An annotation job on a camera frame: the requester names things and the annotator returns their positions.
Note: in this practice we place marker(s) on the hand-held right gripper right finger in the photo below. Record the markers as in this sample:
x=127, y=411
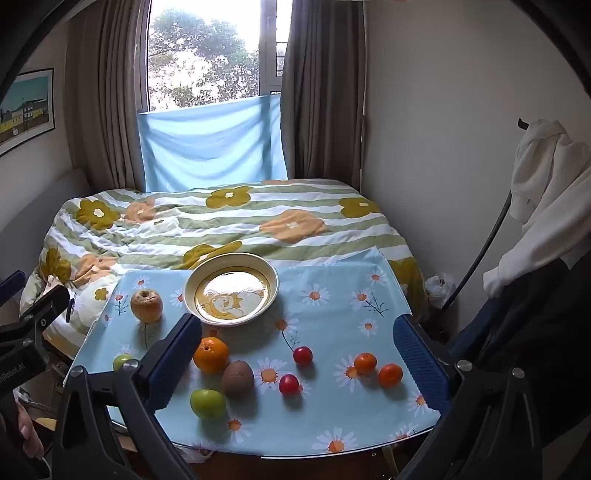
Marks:
x=420, y=364

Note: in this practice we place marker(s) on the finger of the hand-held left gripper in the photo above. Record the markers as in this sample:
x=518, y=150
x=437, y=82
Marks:
x=14, y=282
x=46, y=305

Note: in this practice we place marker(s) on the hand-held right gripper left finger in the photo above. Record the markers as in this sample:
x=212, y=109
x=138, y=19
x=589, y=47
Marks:
x=171, y=369

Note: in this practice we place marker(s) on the small tangerine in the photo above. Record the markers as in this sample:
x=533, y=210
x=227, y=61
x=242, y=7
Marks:
x=391, y=375
x=365, y=363

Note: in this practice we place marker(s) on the large orange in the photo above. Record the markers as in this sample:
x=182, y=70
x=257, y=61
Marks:
x=212, y=355

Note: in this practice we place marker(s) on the green apple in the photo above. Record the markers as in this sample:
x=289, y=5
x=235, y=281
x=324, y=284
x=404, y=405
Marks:
x=208, y=404

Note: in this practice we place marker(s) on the brown kiwi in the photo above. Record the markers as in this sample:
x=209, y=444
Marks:
x=238, y=379

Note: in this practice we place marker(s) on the wrinkled yellow apple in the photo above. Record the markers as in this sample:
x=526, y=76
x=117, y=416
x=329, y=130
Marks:
x=146, y=305

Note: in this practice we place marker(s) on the cream bowl with bear print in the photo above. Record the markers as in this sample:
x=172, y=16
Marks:
x=231, y=300

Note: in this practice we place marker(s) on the red cherry tomato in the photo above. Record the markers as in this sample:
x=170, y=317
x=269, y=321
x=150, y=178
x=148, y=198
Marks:
x=303, y=356
x=289, y=384

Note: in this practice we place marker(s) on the person's left hand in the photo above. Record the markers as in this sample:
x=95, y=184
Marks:
x=30, y=431

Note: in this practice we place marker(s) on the small green fruit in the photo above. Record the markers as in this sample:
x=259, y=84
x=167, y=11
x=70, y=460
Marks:
x=121, y=362

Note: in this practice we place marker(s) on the white plastic bag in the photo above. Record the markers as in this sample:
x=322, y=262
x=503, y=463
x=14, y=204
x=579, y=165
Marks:
x=438, y=288

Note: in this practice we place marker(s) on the beige headboard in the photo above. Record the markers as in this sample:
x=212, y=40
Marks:
x=41, y=198

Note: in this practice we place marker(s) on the blue daisy tablecloth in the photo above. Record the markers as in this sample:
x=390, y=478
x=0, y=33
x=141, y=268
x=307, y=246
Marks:
x=323, y=323

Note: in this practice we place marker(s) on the dark garment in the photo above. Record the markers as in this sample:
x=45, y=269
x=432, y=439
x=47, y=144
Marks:
x=545, y=332

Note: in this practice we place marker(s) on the striped floral duvet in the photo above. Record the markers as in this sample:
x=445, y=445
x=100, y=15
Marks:
x=231, y=221

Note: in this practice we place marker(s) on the brown curtain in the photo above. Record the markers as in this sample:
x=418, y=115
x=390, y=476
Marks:
x=106, y=92
x=323, y=92

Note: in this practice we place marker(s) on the white garment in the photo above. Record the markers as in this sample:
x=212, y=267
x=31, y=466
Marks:
x=549, y=184

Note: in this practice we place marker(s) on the light blue window cloth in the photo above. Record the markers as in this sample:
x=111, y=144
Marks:
x=207, y=147

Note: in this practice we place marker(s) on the window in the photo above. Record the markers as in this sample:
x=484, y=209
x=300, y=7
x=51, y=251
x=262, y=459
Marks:
x=207, y=46

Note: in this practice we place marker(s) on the framed wall picture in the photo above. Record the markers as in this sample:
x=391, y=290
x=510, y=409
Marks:
x=25, y=110

